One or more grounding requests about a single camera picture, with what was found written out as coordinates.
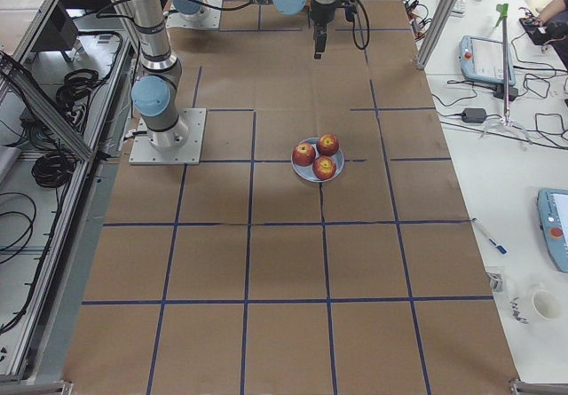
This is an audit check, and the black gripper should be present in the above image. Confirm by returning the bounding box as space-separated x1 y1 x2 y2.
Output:
310 0 358 59

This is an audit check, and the red apple plate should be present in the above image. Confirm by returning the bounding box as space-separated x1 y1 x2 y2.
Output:
292 142 316 167
316 133 340 156
312 155 336 181

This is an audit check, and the red apple plate left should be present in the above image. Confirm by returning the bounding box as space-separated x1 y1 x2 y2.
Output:
292 142 316 167

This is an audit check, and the blue white pen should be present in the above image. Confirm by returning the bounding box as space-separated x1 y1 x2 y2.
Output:
471 217 508 255

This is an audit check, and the aluminium side frame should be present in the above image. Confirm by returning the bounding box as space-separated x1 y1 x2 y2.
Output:
1 0 134 387

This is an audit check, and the teach pendant far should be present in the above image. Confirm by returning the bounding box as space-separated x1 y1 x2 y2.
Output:
459 36 504 84

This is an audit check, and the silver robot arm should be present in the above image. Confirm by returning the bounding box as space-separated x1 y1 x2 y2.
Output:
122 0 357 151

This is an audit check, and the red apple plate front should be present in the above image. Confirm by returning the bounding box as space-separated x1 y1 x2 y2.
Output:
312 155 336 181

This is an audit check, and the light blue plate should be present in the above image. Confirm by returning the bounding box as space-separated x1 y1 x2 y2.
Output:
290 138 345 182

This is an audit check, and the black braided cable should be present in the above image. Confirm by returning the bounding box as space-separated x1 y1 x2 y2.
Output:
341 0 370 51

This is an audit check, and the red apple plate back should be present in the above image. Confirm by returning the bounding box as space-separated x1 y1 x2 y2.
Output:
316 133 340 156

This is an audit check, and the reacher grabber tool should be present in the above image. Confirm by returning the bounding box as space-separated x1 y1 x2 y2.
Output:
480 3 514 138

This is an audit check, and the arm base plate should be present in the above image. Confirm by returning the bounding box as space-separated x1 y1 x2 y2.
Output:
166 0 223 30
129 108 207 165

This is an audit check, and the teach pendant near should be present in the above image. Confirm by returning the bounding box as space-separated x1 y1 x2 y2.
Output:
537 188 568 273

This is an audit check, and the teach pendant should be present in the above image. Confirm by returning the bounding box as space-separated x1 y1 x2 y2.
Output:
537 188 568 273
459 36 504 84

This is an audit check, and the black power brick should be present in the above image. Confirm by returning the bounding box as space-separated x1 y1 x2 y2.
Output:
460 107 487 124

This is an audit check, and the white mug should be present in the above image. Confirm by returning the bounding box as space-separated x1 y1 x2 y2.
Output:
510 286 562 324

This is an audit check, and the aluminium frame post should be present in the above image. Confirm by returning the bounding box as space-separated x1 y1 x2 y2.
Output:
414 0 457 70

